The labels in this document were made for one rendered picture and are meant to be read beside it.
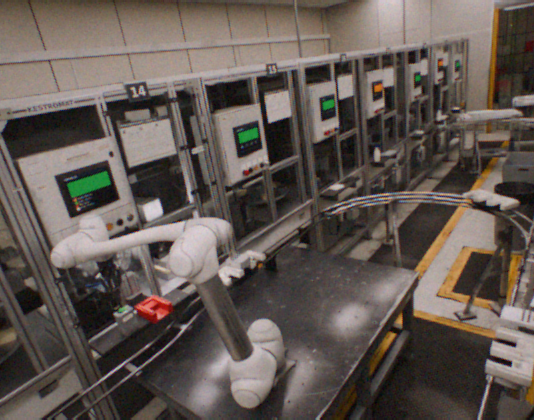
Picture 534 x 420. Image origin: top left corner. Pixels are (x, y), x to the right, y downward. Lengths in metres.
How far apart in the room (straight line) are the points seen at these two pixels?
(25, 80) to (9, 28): 0.58
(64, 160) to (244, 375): 1.19
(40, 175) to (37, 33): 4.13
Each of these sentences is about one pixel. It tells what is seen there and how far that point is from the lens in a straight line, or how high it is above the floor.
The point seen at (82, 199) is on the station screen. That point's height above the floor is 1.60.
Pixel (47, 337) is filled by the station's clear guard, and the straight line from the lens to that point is 2.01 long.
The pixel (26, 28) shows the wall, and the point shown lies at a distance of 5.78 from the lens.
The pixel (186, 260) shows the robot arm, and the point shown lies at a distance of 1.28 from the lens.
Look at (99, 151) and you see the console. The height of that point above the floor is 1.78.
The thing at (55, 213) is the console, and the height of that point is 1.57.
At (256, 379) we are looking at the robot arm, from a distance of 1.57.
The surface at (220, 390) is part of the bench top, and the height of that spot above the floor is 0.68.
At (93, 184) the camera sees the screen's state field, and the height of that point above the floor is 1.65.
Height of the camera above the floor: 2.00
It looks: 22 degrees down
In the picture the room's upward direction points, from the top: 9 degrees counter-clockwise
